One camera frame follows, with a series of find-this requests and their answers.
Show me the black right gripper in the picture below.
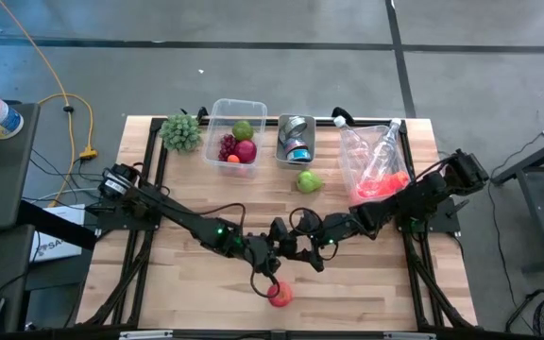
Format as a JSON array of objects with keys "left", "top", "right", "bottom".
[{"left": 294, "top": 209, "right": 364, "bottom": 274}]

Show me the green spiky artificial plant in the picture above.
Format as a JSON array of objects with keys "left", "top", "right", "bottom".
[{"left": 158, "top": 112, "right": 203, "bottom": 155}]

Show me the silver metal bar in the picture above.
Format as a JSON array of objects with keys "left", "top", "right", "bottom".
[
  {"left": 383, "top": 331, "right": 437, "bottom": 340},
  {"left": 119, "top": 330, "right": 174, "bottom": 340}
]

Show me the black aluminium frame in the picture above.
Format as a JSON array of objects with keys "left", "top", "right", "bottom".
[{"left": 76, "top": 115, "right": 479, "bottom": 332}]

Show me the neon orange plastic bottle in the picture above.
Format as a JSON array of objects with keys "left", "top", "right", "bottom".
[{"left": 355, "top": 170, "right": 411, "bottom": 199}]

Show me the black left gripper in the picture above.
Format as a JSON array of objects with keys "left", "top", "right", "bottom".
[{"left": 241, "top": 217, "right": 298, "bottom": 281}]

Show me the green apple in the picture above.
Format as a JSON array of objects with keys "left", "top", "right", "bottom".
[{"left": 231, "top": 120, "right": 255, "bottom": 142}]

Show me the white cardboard box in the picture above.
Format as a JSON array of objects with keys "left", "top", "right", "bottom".
[{"left": 29, "top": 203, "right": 87, "bottom": 264}]

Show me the clear plastic bin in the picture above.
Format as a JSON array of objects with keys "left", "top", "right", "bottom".
[
  {"left": 336, "top": 122, "right": 413, "bottom": 205},
  {"left": 202, "top": 97, "right": 269, "bottom": 179}
]

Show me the yellow cable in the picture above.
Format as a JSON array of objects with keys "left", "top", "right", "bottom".
[{"left": 0, "top": 0, "right": 99, "bottom": 209}]

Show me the clear bottle with white cap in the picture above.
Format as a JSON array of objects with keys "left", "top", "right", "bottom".
[
  {"left": 359, "top": 116, "right": 403, "bottom": 188},
  {"left": 332, "top": 114, "right": 375, "bottom": 164}
]

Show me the grey plastic bin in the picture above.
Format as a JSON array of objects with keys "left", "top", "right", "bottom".
[{"left": 275, "top": 112, "right": 317, "bottom": 170}]

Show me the bunch of red grapes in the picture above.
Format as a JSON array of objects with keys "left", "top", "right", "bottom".
[{"left": 217, "top": 133, "right": 238, "bottom": 162}]

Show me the olive green label tin can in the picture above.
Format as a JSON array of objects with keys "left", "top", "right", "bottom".
[{"left": 283, "top": 115, "right": 309, "bottom": 140}]

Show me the red apple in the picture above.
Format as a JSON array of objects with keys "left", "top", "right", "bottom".
[{"left": 266, "top": 281, "right": 295, "bottom": 309}]

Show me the green pear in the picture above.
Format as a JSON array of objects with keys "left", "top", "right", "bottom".
[{"left": 296, "top": 170, "right": 325, "bottom": 195}]

